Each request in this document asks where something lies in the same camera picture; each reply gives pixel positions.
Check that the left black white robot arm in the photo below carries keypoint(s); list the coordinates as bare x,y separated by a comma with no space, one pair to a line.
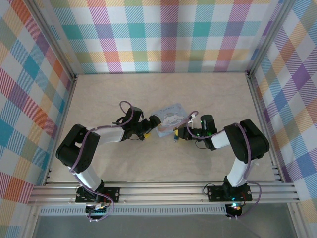
74,143

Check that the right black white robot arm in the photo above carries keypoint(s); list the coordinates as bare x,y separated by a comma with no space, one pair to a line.
252,138

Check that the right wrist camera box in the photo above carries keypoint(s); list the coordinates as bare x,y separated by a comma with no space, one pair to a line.
191,121

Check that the aluminium side rail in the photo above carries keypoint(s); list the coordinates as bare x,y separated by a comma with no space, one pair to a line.
260,111
64,111

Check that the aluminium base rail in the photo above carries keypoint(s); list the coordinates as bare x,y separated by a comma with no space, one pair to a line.
161,193

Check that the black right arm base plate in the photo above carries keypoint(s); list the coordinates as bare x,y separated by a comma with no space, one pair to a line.
215,193

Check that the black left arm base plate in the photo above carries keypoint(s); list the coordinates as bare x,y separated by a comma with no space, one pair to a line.
112,194

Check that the aluminium frame post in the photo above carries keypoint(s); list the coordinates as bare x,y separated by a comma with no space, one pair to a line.
271,37
53,37

